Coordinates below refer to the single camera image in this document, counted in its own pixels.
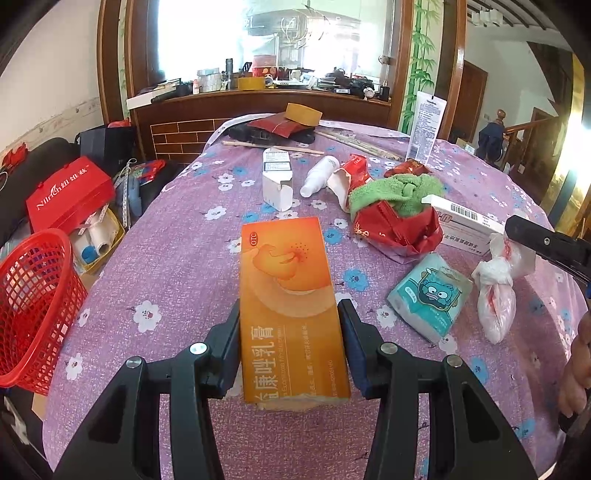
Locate white ribbon strip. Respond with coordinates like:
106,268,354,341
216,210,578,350
203,115,273,145

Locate black sofa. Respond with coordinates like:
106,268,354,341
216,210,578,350
0,136,79,245

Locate green towel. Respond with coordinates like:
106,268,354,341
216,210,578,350
348,173,444,220

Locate single wooden chopstick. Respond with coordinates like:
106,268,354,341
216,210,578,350
223,141,325,155

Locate red gift box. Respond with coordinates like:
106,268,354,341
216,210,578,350
25,157,116,234

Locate small white bottle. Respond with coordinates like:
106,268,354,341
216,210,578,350
300,155,341,198

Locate bamboo wall painting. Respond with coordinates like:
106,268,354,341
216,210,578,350
399,0,439,134

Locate white barcode medicine box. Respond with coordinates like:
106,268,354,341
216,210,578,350
421,194,506,254

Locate black bag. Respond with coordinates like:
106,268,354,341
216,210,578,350
76,122,137,174

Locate knotted white plastic bag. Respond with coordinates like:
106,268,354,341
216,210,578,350
471,233,539,344

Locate wooden sideboard cabinet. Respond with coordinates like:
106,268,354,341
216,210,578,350
127,88,393,164

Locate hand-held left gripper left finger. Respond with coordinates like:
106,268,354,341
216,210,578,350
53,300,243,480

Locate red plastic bag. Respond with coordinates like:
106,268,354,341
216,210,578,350
353,200,444,265

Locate person's right hand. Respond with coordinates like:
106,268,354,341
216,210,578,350
558,311,591,432

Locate orange medicine box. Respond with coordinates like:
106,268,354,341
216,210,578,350
239,216,352,412

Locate purple floral tablecloth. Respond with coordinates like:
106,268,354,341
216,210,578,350
42,117,591,480

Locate crumpled red white packet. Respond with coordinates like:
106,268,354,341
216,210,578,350
327,154,386,214

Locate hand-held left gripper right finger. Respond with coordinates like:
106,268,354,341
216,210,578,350
337,299,539,480

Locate assorted items on cabinet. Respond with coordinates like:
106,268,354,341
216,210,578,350
150,55,393,104

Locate red plastic mesh basket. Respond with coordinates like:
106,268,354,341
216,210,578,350
0,228,88,397

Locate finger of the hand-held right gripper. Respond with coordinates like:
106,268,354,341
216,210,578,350
505,215,591,289

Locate wood framed wall mirror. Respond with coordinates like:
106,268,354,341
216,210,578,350
97,0,467,125

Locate yellow tray with rolls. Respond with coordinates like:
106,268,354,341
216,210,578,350
69,208,126,275

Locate teal tissue pack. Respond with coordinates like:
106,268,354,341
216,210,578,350
386,253,474,344

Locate red snack packet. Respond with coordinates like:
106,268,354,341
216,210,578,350
384,158,432,178

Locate white lotion tube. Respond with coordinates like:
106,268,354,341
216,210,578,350
406,90,446,166

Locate bundle of wrapped chopsticks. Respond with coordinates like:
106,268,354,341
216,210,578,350
318,127,402,161

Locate dark jacket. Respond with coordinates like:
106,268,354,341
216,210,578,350
478,122,509,162

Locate white carton box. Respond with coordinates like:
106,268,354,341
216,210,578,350
262,148,295,212

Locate brown wooden door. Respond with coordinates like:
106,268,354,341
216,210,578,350
457,60,489,139

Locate wooden stair railing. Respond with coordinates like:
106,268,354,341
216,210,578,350
496,108,578,185

